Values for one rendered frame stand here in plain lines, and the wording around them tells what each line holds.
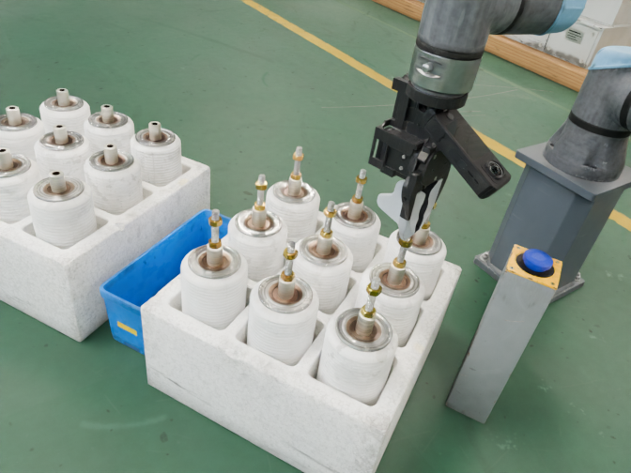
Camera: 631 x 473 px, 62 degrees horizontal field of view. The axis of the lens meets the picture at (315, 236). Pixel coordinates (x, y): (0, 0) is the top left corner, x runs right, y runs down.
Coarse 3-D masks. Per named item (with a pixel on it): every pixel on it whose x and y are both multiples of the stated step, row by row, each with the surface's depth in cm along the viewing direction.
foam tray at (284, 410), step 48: (384, 240) 98; (144, 336) 80; (192, 336) 74; (240, 336) 77; (432, 336) 85; (192, 384) 81; (240, 384) 75; (288, 384) 70; (240, 432) 81; (288, 432) 75; (336, 432) 70; (384, 432) 66
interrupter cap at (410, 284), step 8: (384, 264) 80; (376, 272) 78; (384, 272) 79; (408, 272) 79; (384, 280) 78; (408, 280) 78; (416, 280) 78; (384, 288) 76; (392, 288) 76; (400, 288) 76; (408, 288) 76; (416, 288) 76; (392, 296) 75; (400, 296) 75; (408, 296) 75
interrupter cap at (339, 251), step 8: (304, 240) 82; (312, 240) 83; (336, 240) 84; (304, 248) 81; (312, 248) 82; (336, 248) 82; (344, 248) 82; (304, 256) 79; (312, 256) 79; (320, 256) 80; (328, 256) 80; (336, 256) 80; (344, 256) 80; (320, 264) 78; (328, 264) 78; (336, 264) 79
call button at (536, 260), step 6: (528, 252) 74; (534, 252) 74; (540, 252) 74; (528, 258) 73; (534, 258) 73; (540, 258) 73; (546, 258) 74; (528, 264) 73; (534, 264) 72; (540, 264) 72; (546, 264) 73; (552, 264) 73; (534, 270) 73; (540, 270) 73
